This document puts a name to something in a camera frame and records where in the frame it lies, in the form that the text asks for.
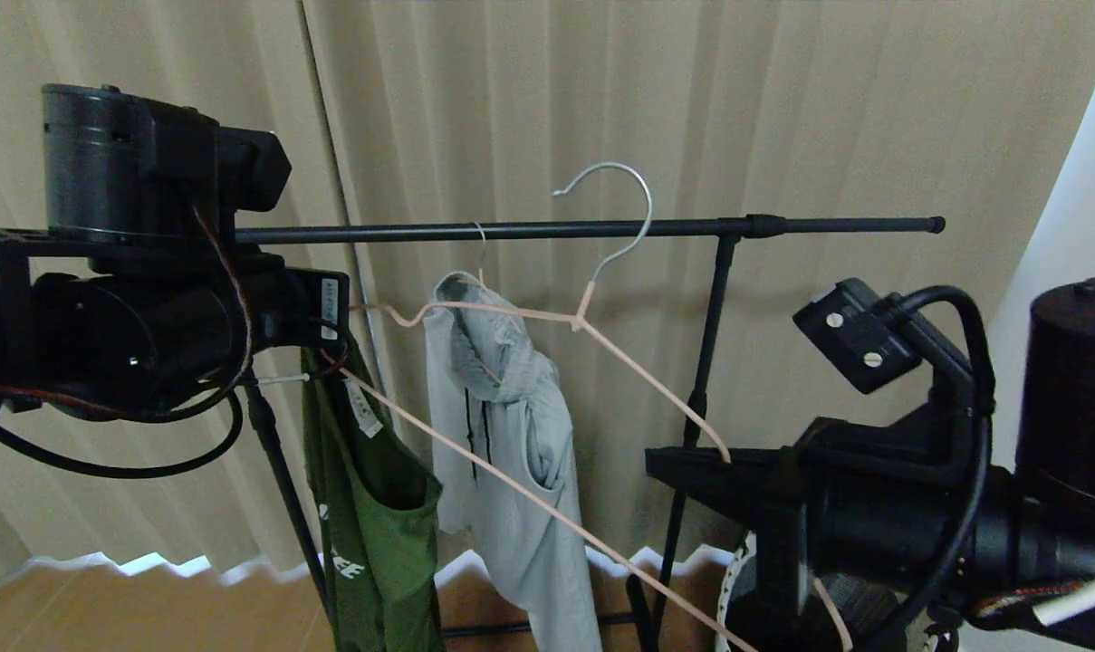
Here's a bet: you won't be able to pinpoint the white laundry basket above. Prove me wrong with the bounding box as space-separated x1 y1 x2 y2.
715 534 960 652

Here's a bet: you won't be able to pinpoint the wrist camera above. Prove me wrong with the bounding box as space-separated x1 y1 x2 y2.
793 278 975 427
216 127 293 214

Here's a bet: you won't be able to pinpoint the black clothes rack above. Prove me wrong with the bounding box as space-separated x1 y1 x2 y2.
235 215 946 652

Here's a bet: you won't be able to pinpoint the pale grey shorts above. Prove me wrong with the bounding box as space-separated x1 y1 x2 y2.
423 272 602 652

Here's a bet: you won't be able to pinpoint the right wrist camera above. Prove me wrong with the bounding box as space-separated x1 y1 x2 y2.
793 278 975 427

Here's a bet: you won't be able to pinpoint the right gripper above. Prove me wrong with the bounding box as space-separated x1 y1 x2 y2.
751 403 1021 637

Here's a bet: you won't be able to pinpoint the pink clothes hanger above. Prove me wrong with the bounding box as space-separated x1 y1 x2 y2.
348 163 854 652
456 222 503 381

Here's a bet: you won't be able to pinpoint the green garment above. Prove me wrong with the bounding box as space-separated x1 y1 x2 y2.
301 335 446 652

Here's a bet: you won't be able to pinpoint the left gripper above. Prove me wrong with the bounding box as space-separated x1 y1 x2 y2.
139 267 351 399

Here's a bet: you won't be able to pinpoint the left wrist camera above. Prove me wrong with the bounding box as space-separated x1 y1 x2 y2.
216 127 293 214

